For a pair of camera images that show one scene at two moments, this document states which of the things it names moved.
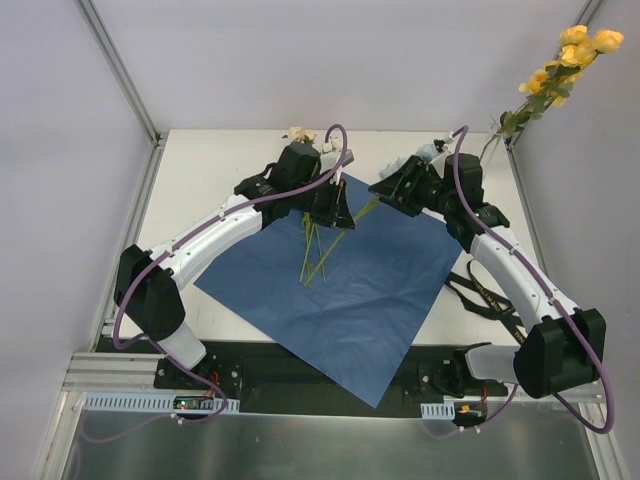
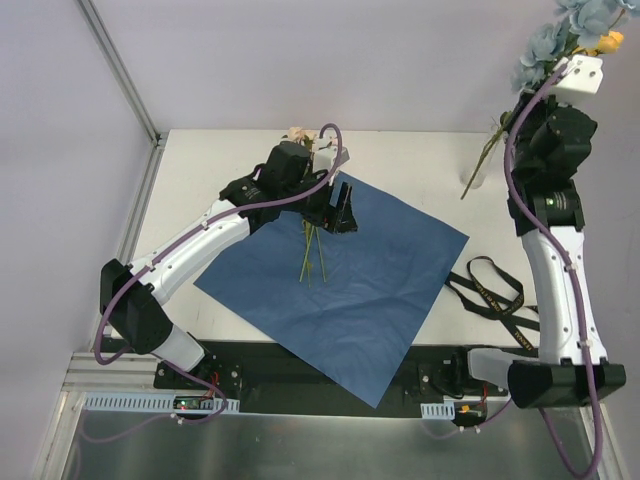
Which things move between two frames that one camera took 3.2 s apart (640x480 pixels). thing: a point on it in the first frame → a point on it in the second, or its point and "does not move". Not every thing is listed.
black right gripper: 410,181 → 542,107
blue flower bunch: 427,152 → 584,25
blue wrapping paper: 347,300 does not move
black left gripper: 326,201 does not move
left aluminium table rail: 137,217 does not move
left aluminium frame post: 158,139 does not move
